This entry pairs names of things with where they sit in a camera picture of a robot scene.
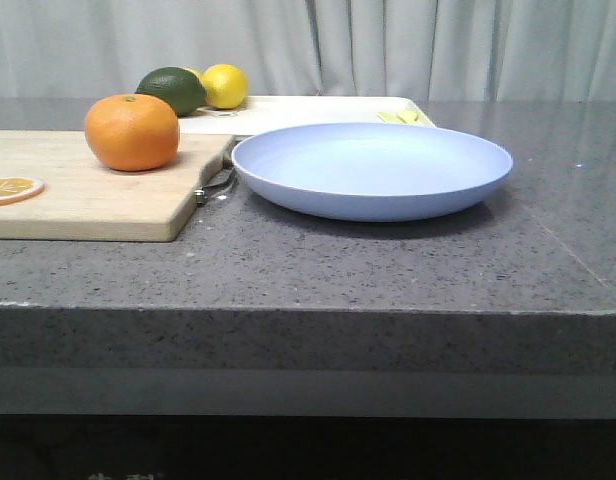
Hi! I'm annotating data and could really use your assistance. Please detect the yellow plastic knife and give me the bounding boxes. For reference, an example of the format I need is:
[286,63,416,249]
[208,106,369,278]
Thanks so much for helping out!
[377,112,401,123]

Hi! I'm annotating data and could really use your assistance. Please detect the yellow lemon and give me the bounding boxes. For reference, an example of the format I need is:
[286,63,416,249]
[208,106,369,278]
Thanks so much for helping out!
[201,64,248,109]

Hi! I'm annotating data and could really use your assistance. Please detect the cream white tray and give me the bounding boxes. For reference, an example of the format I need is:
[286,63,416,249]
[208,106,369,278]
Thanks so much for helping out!
[179,96,434,137]

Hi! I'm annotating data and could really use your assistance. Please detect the white curtain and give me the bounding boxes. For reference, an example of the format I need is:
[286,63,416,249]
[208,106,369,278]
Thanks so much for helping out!
[0,1,616,101]

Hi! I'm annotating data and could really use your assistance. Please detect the orange slice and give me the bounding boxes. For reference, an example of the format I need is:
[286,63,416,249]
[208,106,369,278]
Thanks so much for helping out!
[0,177,46,206]

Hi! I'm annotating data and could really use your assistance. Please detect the orange fruit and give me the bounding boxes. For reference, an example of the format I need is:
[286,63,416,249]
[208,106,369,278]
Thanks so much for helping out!
[84,93,180,172]

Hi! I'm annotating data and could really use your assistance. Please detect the wooden cutting board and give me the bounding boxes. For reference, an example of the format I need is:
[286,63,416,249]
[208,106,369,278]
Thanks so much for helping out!
[0,130,234,242]

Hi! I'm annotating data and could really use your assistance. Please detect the metal cutting board handle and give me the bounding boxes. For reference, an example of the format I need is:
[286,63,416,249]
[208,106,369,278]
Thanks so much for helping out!
[194,153,236,206]

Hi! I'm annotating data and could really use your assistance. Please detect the light blue plate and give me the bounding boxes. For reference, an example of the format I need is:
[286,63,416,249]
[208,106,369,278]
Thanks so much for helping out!
[232,123,513,222]

